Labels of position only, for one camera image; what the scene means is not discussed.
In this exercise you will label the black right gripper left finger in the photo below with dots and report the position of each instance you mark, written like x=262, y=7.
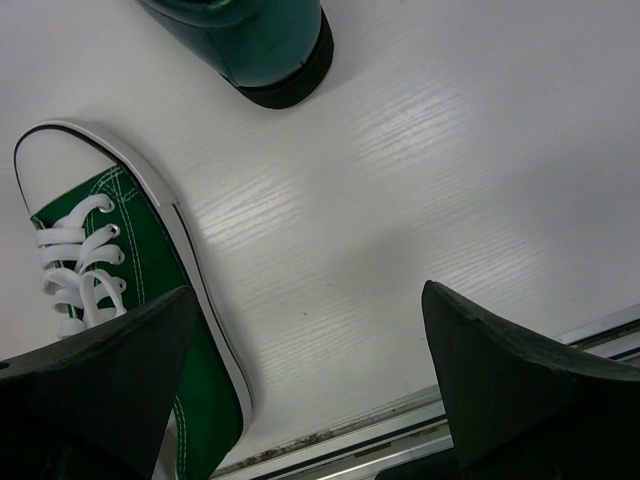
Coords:
x=95, y=405

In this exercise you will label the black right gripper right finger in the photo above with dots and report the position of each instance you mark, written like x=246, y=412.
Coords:
x=523, y=406

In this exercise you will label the aluminium table edge rail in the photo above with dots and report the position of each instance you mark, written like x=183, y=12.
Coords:
x=415, y=426

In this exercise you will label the dark green loafer near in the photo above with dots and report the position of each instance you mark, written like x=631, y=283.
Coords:
x=274, y=53

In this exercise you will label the green canvas sneaker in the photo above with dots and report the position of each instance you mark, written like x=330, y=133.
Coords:
x=111, y=238

